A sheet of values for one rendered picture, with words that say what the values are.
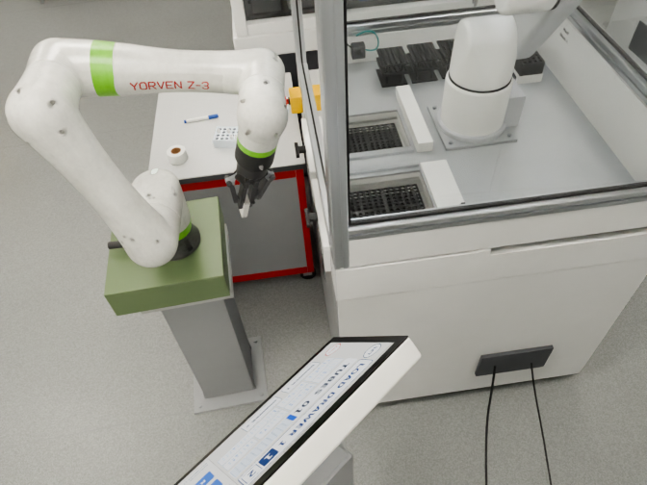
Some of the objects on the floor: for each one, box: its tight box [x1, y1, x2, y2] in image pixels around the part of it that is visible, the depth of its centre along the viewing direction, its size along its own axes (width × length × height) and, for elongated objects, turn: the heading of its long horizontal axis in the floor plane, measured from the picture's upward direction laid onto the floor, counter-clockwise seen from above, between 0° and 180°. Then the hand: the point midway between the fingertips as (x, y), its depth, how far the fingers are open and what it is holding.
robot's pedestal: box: [141, 224, 269, 415], centre depth 194 cm, size 30×30×76 cm
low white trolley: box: [148, 72, 316, 283], centre depth 241 cm, size 58×62×76 cm
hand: (244, 206), depth 141 cm, fingers closed
